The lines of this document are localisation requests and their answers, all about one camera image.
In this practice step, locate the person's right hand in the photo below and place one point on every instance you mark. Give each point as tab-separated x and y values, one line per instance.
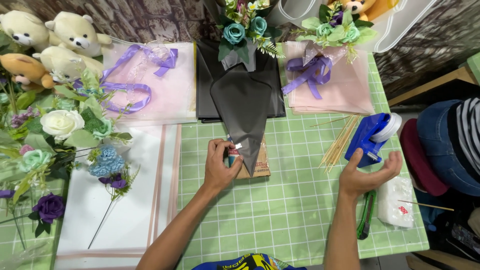
360	178

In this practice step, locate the person's left hand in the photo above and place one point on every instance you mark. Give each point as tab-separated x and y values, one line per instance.
219	168

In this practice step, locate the black-wrapped teal rose bouquet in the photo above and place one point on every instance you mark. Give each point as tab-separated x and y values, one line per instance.
242	101

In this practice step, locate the green utility knife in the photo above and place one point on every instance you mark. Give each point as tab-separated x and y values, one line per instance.
366	215

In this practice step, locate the bundle of bamboo skewers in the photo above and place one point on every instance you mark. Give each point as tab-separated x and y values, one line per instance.
339	144

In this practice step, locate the blue tape dispenser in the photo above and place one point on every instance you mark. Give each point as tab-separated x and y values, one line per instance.
365	138

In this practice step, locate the white plastic bag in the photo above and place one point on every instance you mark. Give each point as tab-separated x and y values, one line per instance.
392	204

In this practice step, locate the brown cardboard box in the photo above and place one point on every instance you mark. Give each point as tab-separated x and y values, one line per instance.
260	165

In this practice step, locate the dark red stool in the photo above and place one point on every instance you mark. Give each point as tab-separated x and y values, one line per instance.
420	161

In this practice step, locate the single bamboo skewer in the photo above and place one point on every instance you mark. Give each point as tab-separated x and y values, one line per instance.
427	205

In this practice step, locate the green checked tablecloth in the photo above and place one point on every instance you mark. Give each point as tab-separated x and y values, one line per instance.
281	217

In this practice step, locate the stack of black wrapping sheets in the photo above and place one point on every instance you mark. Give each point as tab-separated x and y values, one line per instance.
204	82

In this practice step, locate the pink wrapping paper sheets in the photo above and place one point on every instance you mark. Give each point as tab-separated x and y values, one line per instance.
168	93

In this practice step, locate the person's blue patterned shirt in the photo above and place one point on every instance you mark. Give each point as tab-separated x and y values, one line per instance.
249	262

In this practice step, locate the white wrapping paper pink-bordered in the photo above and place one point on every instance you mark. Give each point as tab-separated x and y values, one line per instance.
123	195

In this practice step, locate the pink-wrapped mint flower bouquet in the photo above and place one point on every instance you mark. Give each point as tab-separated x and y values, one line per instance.
337	75

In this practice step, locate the dark bag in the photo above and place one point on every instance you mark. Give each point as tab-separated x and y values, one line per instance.
455	232

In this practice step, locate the blue hydrangea stem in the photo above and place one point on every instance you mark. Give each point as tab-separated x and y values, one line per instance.
107	161

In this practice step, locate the long purple satin ribbon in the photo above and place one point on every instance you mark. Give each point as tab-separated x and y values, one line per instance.
138	88

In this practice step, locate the purple ribbon bow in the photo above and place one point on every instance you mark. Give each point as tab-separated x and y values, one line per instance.
309	73

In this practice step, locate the wooden bench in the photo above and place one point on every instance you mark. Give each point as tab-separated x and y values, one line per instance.
431	84

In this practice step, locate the white translucent gift bag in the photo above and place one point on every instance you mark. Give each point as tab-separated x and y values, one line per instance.
397	26

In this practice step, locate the white artificial rose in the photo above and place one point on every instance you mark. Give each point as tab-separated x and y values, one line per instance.
62	123

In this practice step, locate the orange teddy bear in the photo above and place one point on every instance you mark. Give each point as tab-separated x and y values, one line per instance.
369	7

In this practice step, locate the purple artificial rose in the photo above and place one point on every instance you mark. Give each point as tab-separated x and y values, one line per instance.
48	207

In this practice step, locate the cream teddy bear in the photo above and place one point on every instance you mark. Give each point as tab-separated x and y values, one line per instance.
63	62
22	30
77	33

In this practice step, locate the heap of artificial flowers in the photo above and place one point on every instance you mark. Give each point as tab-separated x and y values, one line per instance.
26	157

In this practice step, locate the brown teddy bear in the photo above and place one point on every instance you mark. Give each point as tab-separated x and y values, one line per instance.
24	69

